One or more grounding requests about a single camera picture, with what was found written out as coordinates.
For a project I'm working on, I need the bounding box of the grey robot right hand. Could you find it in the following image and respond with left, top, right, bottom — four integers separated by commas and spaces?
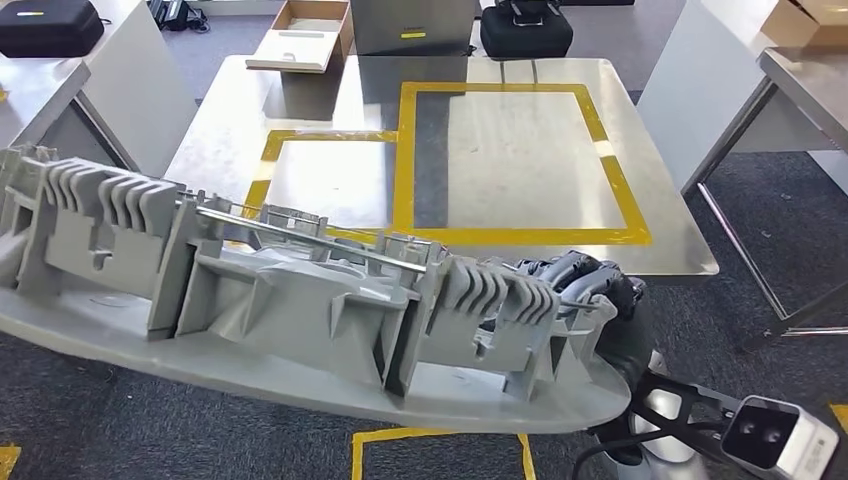
513, 250, 657, 392

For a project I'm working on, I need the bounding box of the grey plastic hubcap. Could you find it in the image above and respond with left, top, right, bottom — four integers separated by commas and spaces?
0, 144, 633, 437

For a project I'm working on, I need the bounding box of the steel workbench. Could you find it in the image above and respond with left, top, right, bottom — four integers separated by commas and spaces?
682, 46, 848, 340
0, 56, 140, 174
162, 56, 721, 287

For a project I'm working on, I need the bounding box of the large yellow tape rectangle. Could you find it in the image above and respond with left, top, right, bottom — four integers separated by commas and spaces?
390, 81, 654, 248

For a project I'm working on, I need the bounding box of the black carry bag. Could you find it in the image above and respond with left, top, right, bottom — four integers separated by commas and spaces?
479, 0, 575, 60

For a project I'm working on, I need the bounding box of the brown cardboard box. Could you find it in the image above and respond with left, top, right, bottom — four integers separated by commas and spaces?
760, 0, 848, 49

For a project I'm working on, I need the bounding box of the small yellow tape rectangle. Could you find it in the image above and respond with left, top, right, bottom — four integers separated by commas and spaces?
241, 129, 402, 245

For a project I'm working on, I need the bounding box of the grey metal box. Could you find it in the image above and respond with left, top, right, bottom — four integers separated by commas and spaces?
349, 0, 480, 58

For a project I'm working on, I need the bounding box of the open cardboard box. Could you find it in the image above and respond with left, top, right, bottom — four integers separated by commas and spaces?
245, 0, 356, 74

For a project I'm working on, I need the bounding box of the black electronic device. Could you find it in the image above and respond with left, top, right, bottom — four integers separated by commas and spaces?
145, 0, 208, 32

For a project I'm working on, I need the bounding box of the black hard case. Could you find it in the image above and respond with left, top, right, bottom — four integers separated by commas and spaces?
0, 0, 106, 60

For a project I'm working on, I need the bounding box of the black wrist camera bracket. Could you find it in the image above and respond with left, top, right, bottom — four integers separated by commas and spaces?
629, 372, 743, 442

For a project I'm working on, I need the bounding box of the black camera cable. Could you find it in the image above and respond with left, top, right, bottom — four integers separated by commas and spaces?
570, 423, 727, 480

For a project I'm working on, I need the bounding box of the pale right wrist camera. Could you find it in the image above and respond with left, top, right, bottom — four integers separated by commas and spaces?
720, 395, 841, 480

